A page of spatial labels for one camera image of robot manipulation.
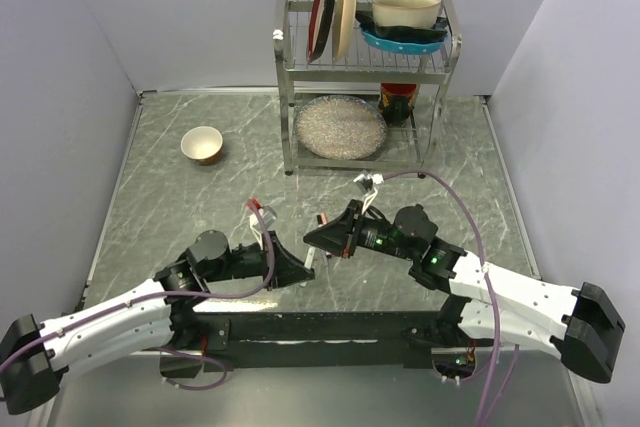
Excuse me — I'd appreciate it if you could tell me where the red black mug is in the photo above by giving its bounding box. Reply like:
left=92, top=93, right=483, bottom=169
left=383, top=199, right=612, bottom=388
left=378, top=83, right=417, bottom=124

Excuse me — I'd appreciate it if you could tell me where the black dish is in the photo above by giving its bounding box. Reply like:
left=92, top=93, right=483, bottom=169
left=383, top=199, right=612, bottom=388
left=355, top=10, right=448, bottom=44

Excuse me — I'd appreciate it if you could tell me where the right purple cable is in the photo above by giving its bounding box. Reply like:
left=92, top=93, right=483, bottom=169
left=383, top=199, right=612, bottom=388
left=382, top=169, right=519, bottom=427

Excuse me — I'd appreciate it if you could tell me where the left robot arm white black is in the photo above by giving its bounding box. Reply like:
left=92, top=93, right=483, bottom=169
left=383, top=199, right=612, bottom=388
left=1, top=230, right=315, bottom=415

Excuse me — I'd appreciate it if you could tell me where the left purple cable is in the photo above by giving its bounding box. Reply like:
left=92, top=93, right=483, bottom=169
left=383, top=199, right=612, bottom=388
left=0, top=204, right=276, bottom=392

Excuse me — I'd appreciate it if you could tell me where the cream ceramic bowl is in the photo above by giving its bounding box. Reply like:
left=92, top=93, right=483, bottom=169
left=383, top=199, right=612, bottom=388
left=372, top=0, right=442, bottom=29

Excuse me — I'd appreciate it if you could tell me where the small cream bowl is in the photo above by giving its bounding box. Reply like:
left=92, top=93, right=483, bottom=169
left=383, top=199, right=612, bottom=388
left=180, top=126, right=224, bottom=165

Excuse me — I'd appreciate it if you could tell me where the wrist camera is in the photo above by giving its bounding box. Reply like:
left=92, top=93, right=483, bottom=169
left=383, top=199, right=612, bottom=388
left=248, top=198, right=277, bottom=236
left=353, top=172, right=384, bottom=194

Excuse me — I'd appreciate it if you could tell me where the green white pen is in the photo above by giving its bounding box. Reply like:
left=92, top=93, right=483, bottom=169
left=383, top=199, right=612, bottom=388
left=304, top=247, right=316, bottom=269

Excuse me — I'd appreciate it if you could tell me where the blue dotted dish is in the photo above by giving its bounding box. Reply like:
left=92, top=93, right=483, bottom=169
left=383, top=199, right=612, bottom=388
left=361, top=30, right=448, bottom=55

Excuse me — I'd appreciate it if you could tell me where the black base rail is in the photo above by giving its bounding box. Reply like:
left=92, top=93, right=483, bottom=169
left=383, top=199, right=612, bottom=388
left=167, top=311, right=491, bottom=370

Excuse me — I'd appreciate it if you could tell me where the red black plate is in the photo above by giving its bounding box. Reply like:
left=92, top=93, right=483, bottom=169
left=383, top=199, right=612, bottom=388
left=307, top=0, right=336, bottom=63

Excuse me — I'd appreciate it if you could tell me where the beige plate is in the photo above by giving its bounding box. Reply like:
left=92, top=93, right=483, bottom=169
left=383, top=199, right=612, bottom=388
left=332, top=0, right=357, bottom=63

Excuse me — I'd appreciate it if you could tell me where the purple cable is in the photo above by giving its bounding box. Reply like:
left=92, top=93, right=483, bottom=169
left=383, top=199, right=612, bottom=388
left=382, top=169, right=519, bottom=427
left=0, top=204, right=276, bottom=392

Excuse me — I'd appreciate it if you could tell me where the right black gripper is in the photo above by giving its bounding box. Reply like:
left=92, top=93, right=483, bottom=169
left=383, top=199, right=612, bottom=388
left=304, top=201, right=416, bottom=261

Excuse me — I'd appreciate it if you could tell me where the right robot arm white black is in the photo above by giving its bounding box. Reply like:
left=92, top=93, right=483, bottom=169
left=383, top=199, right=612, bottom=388
left=303, top=200, right=625, bottom=384

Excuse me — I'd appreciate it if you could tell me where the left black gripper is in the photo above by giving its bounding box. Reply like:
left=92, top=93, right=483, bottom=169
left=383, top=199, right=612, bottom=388
left=203, top=228, right=314, bottom=289

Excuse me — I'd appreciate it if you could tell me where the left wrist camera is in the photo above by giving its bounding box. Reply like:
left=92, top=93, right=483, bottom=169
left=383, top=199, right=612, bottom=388
left=248, top=198, right=277, bottom=236

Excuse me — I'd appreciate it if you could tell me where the steel dish rack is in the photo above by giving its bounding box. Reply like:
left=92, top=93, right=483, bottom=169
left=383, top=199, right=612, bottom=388
left=272, top=0, right=462, bottom=175

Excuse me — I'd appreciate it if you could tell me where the speckled grey plate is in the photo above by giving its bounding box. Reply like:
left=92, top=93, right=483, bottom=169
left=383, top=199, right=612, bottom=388
left=293, top=95, right=388, bottom=160

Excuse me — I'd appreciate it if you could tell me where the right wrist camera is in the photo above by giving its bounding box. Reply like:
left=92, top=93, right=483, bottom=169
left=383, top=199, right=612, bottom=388
left=353, top=172, right=384, bottom=194

